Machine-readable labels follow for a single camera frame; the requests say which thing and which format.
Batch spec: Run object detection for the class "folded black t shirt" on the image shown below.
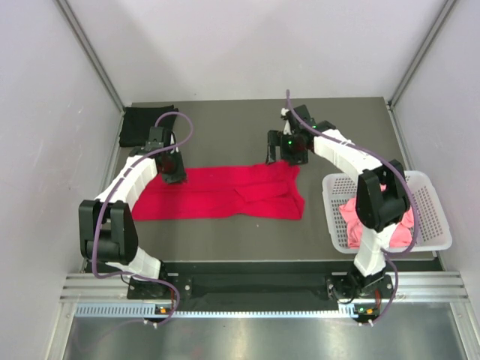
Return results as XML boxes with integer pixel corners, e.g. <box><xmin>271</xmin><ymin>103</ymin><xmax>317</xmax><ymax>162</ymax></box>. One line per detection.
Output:
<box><xmin>118</xmin><ymin>105</ymin><xmax>179</xmax><ymax>148</ymax></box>

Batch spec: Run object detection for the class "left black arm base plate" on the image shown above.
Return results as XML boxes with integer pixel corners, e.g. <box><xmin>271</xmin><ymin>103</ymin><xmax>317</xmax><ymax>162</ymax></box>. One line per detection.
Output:
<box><xmin>127</xmin><ymin>277</ymin><xmax>192</xmax><ymax>300</ymax></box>

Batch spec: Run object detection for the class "red polo t shirt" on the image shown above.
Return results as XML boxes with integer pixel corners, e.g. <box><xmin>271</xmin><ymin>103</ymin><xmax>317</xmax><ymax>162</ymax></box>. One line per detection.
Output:
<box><xmin>133</xmin><ymin>161</ymin><xmax>305</xmax><ymax>221</ymax></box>

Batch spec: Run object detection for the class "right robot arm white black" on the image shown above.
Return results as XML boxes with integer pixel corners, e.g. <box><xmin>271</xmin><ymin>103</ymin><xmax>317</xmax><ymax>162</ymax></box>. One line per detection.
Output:
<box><xmin>266</xmin><ymin>106</ymin><xmax>410</xmax><ymax>297</ymax></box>

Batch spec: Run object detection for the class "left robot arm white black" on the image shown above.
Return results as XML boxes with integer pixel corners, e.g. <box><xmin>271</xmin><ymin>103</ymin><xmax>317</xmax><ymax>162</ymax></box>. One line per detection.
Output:
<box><xmin>79</xmin><ymin>127</ymin><xmax>187</xmax><ymax>298</ymax></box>

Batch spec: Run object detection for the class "right aluminium corner post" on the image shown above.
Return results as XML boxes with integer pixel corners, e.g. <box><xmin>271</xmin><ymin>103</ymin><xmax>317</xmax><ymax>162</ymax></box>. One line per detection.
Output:
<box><xmin>387</xmin><ymin>0</ymin><xmax>458</xmax><ymax>111</ymax></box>

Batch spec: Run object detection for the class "aluminium corner post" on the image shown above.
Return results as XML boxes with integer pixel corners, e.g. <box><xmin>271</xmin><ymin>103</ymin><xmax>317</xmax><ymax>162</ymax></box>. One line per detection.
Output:
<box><xmin>387</xmin><ymin>0</ymin><xmax>458</xmax><ymax>111</ymax></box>
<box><xmin>53</xmin><ymin>0</ymin><xmax>125</xmax><ymax>112</ymax></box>

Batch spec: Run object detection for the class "white perforated plastic basket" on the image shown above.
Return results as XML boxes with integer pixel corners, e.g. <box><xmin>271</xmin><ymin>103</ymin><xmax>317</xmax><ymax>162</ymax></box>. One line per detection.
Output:
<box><xmin>322</xmin><ymin>171</ymin><xmax>452</xmax><ymax>254</ymax></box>

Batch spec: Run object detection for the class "pink crumpled t shirt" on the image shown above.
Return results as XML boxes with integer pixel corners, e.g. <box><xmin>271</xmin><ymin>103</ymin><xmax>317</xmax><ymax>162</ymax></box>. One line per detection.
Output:
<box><xmin>339</xmin><ymin>197</ymin><xmax>414</xmax><ymax>248</ymax></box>

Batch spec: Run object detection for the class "left aluminium corner post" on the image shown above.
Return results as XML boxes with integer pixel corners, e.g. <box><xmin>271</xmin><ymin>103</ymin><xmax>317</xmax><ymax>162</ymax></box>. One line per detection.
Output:
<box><xmin>53</xmin><ymin>0</ymin><xmax>125</xmax><ymax>112</ymax></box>

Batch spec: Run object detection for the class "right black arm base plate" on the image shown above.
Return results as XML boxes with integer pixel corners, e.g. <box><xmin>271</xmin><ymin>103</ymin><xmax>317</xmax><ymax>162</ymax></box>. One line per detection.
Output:
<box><xmin>325</xmin><ymin>272</ymin><xmax>394</xmax><ymax>302</ymax></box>

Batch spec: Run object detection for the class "slotted grey cable duct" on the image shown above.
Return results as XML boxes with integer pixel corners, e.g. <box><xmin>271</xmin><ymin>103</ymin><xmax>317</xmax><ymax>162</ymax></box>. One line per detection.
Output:
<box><xmin>75</xmin><ymin>303</ymin><xmax>359</xmax><ymax>319</ymax></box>

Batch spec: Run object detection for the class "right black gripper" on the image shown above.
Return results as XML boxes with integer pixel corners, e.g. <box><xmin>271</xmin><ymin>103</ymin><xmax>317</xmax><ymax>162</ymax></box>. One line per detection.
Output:
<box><xmin>267</xmin><ymin>130</ymin><xmax>308</xmax><ymax>167</ymax></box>

